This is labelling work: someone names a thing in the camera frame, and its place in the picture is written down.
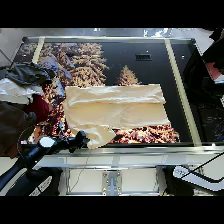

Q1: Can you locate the white garment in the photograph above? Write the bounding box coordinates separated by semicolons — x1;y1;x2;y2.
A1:
0;77;44;105

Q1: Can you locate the black cable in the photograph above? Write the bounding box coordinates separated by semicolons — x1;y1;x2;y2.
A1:
69;149;92;193
181;151;224;184

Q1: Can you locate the cream shirt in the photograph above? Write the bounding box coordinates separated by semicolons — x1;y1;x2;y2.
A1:
63;83;171;150

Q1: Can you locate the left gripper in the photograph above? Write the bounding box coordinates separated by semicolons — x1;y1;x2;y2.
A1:
67;130;91;154

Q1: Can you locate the silver frame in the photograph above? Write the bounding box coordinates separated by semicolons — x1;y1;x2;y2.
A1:
19;35;224;197

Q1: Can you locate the red garment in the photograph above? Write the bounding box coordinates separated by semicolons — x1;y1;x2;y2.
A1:
24;94;51;124

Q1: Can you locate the brown garment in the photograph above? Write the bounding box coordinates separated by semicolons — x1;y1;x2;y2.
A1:
0;101;38;158

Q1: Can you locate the grey garment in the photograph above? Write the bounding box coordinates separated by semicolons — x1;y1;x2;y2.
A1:
4;62;57;88

